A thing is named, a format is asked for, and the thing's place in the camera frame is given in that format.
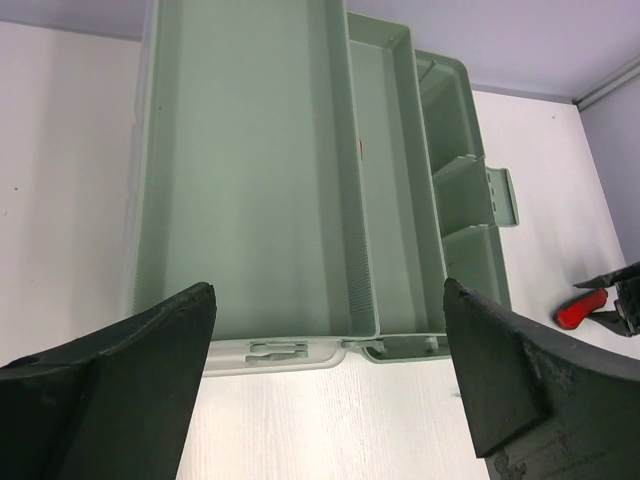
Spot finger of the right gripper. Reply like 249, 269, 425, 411
575, 264, 640, 289
594, 304, 639, 336

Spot red handled pliers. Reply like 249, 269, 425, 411
552, 288, 608, 330

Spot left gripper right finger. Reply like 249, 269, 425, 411
443, 278, 639, 479

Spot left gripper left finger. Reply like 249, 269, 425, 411
1, 282, 217, 479

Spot green toolbox with clear lid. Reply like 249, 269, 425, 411
121, 0, 519, 375

